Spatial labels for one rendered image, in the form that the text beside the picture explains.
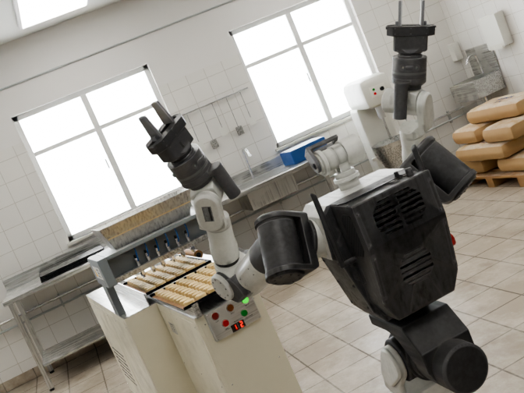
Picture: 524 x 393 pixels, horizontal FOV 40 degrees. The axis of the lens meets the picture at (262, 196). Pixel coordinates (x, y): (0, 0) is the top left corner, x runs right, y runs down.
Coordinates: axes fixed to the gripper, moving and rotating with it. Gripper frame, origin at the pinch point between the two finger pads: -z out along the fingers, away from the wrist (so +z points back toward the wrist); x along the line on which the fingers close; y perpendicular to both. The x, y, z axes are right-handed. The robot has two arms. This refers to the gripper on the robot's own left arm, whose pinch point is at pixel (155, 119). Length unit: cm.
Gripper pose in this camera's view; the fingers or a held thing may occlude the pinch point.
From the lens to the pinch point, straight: 165.8
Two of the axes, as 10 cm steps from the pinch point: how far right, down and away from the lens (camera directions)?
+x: 4.4, -6.9, 5.7
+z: 5.0, 7.2, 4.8
